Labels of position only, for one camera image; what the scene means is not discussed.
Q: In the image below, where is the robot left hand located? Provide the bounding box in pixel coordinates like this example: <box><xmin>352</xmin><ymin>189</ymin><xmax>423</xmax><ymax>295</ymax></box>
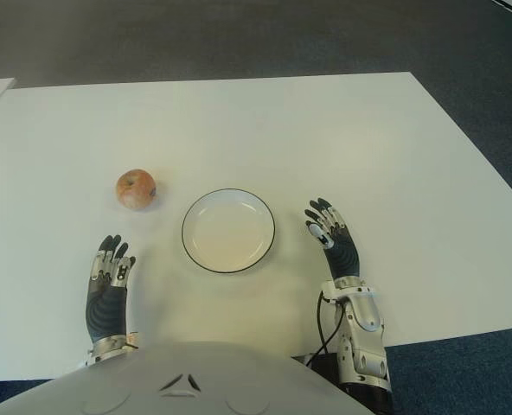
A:
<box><xmin>85</xmin><ymin>234</ymin><xmax>137</xmax><ymax>343</ymax></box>

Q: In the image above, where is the white plate with black rim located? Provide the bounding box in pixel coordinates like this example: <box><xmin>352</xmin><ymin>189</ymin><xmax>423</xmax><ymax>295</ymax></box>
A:
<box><xmin>181</xmin><ymin>187</ymin><xmax>278</xmax><ymax>274</ymax></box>

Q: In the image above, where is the red yellow apple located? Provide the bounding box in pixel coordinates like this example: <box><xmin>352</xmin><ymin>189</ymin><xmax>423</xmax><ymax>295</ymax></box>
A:
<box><xmin>116</xmin><ymin>169</ymin><xmax>158</xmax><ymax>212</ymax></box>

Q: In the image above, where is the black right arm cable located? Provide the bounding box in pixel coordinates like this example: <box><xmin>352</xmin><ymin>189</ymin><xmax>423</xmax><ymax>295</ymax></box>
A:
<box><xmin>308</xmin><ymin>291</ymin><xmax>348</xmax><ymax>368</ymax></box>

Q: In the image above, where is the grey robot torso shell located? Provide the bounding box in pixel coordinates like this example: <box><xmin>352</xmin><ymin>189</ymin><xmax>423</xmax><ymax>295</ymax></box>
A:
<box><xmin>0</xmin><ymin>341</ymin><xmax>376</xmax><ymax>415</ymax></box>

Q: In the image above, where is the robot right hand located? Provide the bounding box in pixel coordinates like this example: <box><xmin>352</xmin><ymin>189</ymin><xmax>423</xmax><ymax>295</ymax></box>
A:
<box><xmin>304</xmin><ymin>197</ymin><xmax>363</xmax><ymax>283</ymax></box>

